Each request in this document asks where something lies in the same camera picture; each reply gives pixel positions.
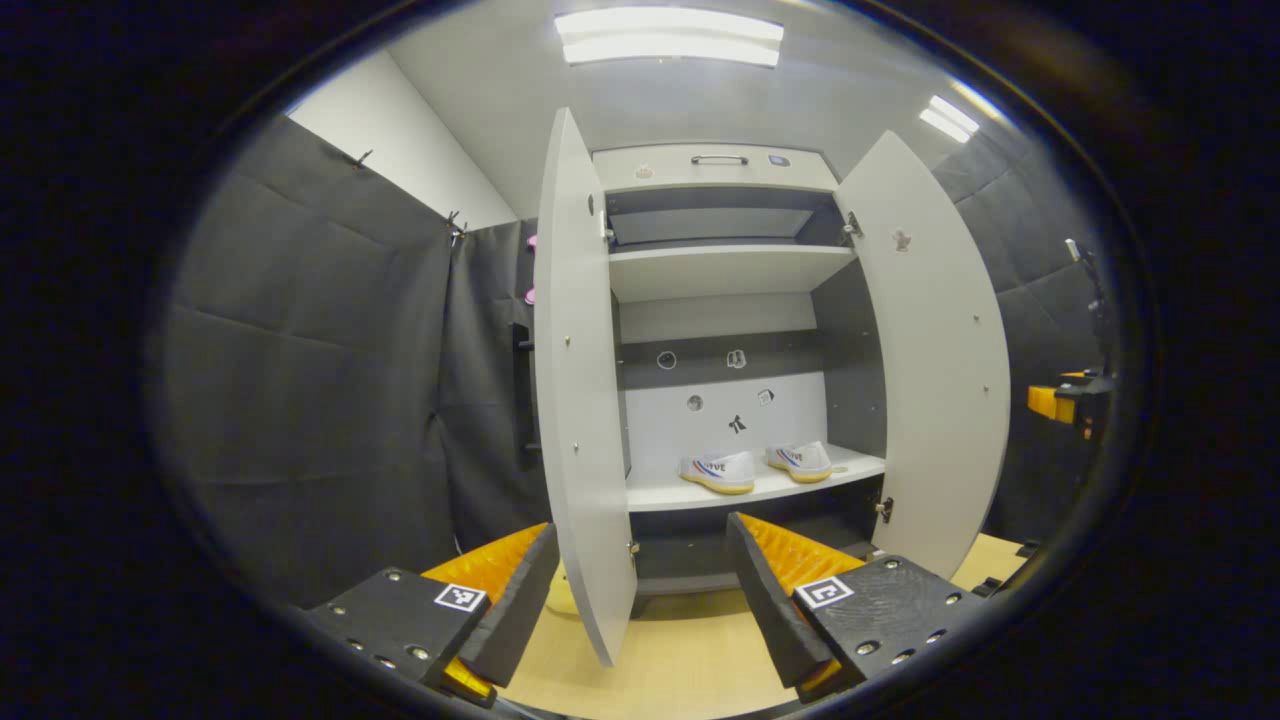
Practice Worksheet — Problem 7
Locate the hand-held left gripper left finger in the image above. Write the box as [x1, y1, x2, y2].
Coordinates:
[304, 521, 562, 707]

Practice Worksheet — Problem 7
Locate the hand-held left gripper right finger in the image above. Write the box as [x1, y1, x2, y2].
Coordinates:
[724, 511, 992, 702]

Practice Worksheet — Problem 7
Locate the grey cabinet door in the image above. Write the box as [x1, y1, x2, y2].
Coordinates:
[532, 107, 639, 669]
[834, 130, 1012, 580]

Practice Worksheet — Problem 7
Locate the white striped shoe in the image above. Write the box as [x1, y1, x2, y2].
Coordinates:
[765, 440, 835, 485]
[679, 449, 758, 497]

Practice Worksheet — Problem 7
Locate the grey shoe cabinet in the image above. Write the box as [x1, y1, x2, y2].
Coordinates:
[590, 143, 893, 597]

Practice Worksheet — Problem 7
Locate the grey cabinet drawer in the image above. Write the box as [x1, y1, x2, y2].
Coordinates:
[591, 143, 839, 193]

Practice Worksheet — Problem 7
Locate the yellow plush toy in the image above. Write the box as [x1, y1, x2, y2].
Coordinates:
[544, 563, 582, 617]

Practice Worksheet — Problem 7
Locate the thin dark rod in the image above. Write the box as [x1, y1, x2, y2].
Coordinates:
[1064, 238, 1114, 373]

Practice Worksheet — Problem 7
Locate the black shelf rack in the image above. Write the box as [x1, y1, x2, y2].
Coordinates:
[511, 320, 542, 463]

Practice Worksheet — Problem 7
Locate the small ceiling light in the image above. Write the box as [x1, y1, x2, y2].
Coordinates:
[917, 94, 982, 144]

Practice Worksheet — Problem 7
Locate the black backdrop cloth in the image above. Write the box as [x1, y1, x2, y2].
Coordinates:
[160, 113, 1123, 608]

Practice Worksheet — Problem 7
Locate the large ceiling light panel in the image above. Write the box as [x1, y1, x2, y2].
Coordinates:
[554, 7, 787, 70]

